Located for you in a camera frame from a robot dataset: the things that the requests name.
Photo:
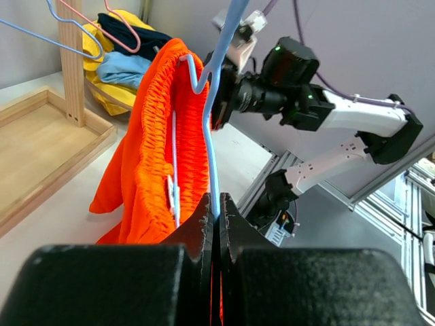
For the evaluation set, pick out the orange shorts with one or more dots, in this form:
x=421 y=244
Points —
x=160 y=169

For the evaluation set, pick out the yellow shorts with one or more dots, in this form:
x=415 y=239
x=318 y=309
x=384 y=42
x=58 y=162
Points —
x=114 y=98

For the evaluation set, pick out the pink hanger of yellow shorts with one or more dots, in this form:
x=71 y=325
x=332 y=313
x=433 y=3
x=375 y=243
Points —
x=114 y=26

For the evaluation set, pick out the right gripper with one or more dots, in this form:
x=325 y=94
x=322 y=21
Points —
x=282 y=87

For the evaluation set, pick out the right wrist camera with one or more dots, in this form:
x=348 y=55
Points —
x=245 y=40

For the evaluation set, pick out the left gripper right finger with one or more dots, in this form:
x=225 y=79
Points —
x=265 y=285

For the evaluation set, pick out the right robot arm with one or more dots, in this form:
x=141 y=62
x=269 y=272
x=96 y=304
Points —
x=384 y=131

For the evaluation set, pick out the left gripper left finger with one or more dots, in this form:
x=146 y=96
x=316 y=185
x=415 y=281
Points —
x=82 y=284

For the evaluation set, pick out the blue hanger of grey shorts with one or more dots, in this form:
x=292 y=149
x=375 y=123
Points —
x=69 y=32

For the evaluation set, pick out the light blue shorts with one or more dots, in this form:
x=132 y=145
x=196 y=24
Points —
x=123 y=70

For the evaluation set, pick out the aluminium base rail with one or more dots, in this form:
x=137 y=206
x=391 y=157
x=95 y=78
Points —
x=255 y=190

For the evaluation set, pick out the wooden clothes rack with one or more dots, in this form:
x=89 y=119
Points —
x=46 y=139

